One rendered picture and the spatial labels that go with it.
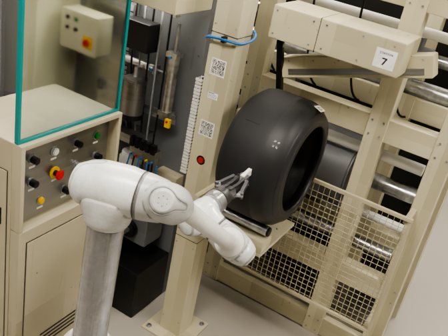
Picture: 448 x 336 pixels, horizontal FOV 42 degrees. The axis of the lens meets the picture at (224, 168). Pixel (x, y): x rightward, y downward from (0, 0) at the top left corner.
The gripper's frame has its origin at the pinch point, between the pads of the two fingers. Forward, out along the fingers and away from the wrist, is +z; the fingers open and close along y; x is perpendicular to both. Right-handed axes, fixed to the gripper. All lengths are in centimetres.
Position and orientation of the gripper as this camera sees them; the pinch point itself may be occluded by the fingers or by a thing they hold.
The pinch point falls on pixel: (245, 175)
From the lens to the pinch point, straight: 233.4
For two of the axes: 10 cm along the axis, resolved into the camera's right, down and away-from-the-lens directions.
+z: 5.3, -4.3, 7.3
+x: -1.1, 8.2, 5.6
